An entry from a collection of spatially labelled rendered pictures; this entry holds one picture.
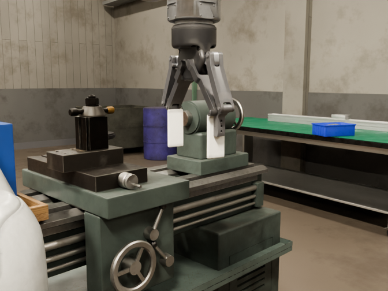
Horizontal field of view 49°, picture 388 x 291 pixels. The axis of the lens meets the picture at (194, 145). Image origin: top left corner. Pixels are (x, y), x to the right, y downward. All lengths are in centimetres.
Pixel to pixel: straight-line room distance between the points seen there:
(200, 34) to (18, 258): 42
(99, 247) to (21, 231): 63
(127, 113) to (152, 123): 67
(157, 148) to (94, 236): 544
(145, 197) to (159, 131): 540
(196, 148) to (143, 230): 52
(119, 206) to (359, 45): 398
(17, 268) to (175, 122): 37
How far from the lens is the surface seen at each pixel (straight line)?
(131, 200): 117
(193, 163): 165
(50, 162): 131
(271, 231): 183
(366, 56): 478
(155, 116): 656
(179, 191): 128
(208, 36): 70
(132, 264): 124
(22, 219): 60
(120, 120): 707
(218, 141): 67
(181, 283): 153
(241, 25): 600
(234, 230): 163
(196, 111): 165
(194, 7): 69
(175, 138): 79
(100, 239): 120
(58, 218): 123
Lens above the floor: 122
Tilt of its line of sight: 9 degrees down
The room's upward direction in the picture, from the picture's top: straight up
